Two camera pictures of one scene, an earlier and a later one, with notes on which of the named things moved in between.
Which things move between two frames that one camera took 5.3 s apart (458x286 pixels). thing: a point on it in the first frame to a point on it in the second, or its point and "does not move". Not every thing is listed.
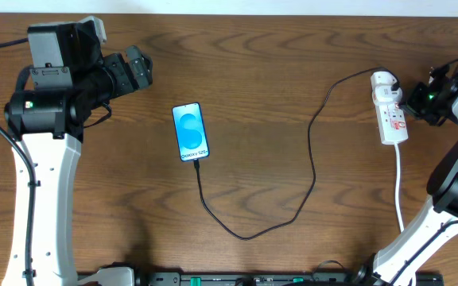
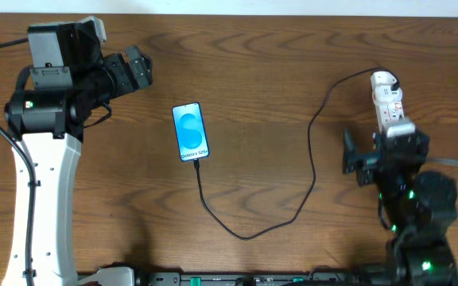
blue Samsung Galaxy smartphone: x=190 y=131 does not move
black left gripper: x=125 y=71 does not move
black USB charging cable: x=295 y=218 does not move
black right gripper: x=418 y=105 to x=366 y=160
